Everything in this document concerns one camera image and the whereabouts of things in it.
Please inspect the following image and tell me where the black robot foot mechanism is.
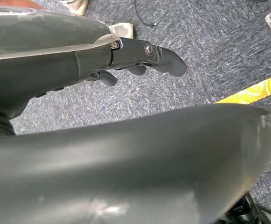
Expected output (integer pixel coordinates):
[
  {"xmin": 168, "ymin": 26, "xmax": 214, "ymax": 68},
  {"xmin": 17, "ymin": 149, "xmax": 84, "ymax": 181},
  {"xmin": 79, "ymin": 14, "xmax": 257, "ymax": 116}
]
[{"xmin": 216, "ymin": 191, "xmax": 271, "ymax": 224}]

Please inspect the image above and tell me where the yellow floor tape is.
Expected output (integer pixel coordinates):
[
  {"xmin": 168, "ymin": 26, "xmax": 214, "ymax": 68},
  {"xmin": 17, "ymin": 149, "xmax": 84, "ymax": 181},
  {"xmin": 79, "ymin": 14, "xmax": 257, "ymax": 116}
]
[{"xmin": 216, "ymin": 72, "xmax": 271, "ymax": 115}]

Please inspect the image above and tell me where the thin black cable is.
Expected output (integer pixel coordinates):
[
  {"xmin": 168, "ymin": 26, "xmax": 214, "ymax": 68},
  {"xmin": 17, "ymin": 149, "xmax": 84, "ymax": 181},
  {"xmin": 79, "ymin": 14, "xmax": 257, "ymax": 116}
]
[{"xmin": 134, "ymin": 0, "xmax": 157, "ymax": 27}]

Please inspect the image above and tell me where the orange object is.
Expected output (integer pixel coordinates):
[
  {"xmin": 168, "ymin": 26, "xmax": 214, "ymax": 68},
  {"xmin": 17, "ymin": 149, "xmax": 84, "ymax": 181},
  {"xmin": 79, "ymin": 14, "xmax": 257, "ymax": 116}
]
[{"xmin": 0, "ymin": 0, "xmax": 43, "ymax": 10}]

